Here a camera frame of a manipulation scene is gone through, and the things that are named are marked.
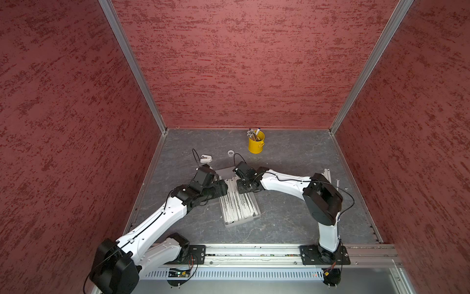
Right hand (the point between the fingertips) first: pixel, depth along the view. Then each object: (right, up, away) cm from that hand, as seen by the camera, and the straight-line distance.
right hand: (243, 190), depth 91 cm
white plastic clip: (-22, +15, +12) cm, 29 cm away
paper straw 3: (-6, -6, -4) cm, 9 cm away
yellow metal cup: (+8, +22, +12) cm, 26 cm away
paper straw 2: (-7, -8, -6) cm, 12 cm away
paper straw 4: (-4, -4, -3) cm, 7 cm away
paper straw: (-9, -5, -4) cm, 11 cm away
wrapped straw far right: (+52, +3, +6) cm, 52 cm away
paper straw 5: (-1, -7, -4) cm, 8 cm away
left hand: (-11, +1, -10) cm, 15 cm away
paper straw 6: (+1, -6, -4) cm, 8 cm away
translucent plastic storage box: (+4, -4, -1) cm, 6 cm away
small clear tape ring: (-7, +18, +18) cm, 27 cm away
